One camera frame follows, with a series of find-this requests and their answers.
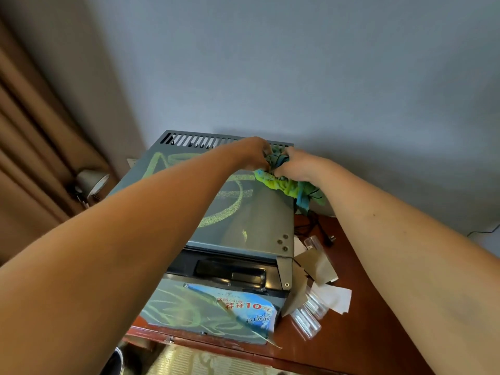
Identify person's right hand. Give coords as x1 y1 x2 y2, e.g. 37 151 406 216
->
273 147 326 184

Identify person's left hand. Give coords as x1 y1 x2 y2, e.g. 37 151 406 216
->
230 136 272 172

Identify green blue cleaning cloth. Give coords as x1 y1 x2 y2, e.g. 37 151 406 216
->
254 146 327 215

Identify grey mini fridge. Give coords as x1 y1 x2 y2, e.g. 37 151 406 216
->
109 130 296 346

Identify brown cardboard pieces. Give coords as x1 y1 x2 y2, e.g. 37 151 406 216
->
281 265 310 318
295 247 339 286

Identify white paper slip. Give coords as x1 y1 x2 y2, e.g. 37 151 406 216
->
312 283 353 315

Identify person's right forearm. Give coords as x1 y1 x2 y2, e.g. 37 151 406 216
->
312 159 500 375

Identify person's left forearm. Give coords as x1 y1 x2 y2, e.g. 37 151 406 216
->
0 150 251 375

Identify grey metal lamp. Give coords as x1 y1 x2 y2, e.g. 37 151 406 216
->
74 169 111 207

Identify brown curtain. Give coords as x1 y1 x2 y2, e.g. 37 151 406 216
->
0 19 118 266

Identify round metal trash bin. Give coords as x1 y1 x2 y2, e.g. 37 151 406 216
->
99 346 127 375

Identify black power cable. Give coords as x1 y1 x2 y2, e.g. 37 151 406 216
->
295 212 337 247

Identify thin cable on wall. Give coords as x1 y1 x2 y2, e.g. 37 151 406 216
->
467 224 500 237

